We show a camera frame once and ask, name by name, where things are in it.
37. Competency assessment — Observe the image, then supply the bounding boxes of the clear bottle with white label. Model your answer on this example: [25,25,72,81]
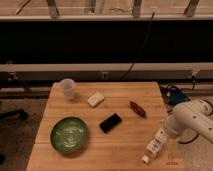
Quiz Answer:
[142,128,168,164]

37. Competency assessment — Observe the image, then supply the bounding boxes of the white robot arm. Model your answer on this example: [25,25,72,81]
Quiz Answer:
[163,99,213,144]

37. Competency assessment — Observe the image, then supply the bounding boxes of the green ceramic bowl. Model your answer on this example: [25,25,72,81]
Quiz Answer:
[50,117,89,155]

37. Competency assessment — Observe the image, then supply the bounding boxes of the white sponge block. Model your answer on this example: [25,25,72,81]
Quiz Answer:
[87,92,104,107]

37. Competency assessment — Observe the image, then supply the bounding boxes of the black rectangular block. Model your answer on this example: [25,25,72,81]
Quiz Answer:
[99,113,122,133]

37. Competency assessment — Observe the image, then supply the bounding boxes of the dark red wrapped candy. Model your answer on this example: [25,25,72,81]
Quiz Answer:
[130,101,146,118]

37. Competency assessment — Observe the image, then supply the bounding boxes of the clear plastic cup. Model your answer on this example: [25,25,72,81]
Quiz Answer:
[59,79,75,100]

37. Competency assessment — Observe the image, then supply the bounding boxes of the black chair base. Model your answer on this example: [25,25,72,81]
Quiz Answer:
[0,109,29,120]

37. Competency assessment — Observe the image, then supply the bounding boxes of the black cable on wall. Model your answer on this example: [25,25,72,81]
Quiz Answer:
[119,11,156,82]

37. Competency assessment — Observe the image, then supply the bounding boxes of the black cable on floor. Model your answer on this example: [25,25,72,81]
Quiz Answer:
[159,83,213,145]

